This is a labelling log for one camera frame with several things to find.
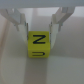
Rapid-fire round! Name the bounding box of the yellow block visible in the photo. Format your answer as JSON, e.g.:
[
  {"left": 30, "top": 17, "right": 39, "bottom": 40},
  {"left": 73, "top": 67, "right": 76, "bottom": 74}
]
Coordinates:
[{"left": 26, "top": 30, "right": 51, "bottom": 59}]

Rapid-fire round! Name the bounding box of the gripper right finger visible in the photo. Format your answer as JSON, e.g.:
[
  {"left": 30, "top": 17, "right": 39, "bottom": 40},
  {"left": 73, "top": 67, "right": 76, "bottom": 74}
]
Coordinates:
[{"left": 48, "top": 7, "right": 75, "bottom": 38}]

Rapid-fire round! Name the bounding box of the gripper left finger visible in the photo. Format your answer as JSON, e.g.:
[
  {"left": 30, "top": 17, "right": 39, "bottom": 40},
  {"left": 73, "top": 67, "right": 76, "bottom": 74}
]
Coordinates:
[{"left": 1, "top": 7, "right": 30, "bottom": 42}]

